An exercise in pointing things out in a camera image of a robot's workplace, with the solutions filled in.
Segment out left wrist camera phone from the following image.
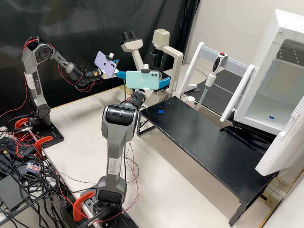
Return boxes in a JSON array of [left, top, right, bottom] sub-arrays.
[[94, 51, 119, 78]]

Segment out white pipette stand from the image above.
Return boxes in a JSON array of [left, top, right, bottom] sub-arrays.
[[177, 41, 256, 123]]

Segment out cream microscope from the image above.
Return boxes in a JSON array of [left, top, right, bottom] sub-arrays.
[[120, 28, 184, 107]]

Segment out pipette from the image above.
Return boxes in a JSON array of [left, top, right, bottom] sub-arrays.
[[196, 51, 228, 110]]

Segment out flat black box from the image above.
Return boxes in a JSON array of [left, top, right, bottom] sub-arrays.
[[0, 175, 31, 211]]

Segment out small circuit board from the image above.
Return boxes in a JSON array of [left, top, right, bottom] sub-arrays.
[[25, 162, 40, 176]]

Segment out wrist camera phone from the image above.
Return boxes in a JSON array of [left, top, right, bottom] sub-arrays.
[[125, 63, 160, 92], [94, 51, 119, 78]]

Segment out orange clamp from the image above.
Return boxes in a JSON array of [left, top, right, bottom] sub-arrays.
[[73, 191, 96, 222], [14, 117, 31, 133], [23, 135, 54, 158]]

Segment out long black platform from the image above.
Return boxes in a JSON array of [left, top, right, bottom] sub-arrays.
[[137, 96, 280, 226]]

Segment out short black platform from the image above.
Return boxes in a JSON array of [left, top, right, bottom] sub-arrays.
[[181, 68, 250, 119]]

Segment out black power adapter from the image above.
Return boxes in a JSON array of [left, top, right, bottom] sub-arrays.
[[0, 137, 33, 158]]

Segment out right wrist camera phone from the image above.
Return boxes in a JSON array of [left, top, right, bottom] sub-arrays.
[[125, 63, 160, 92]]

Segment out white incubator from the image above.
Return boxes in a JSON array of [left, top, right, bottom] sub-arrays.
[[234, 9, 304, 136]]

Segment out incubator door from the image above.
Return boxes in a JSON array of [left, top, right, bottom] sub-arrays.
[[255, 96, 304, 177]]

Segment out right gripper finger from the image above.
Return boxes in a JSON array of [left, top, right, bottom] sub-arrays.
[[158, 77, 170, 90]]

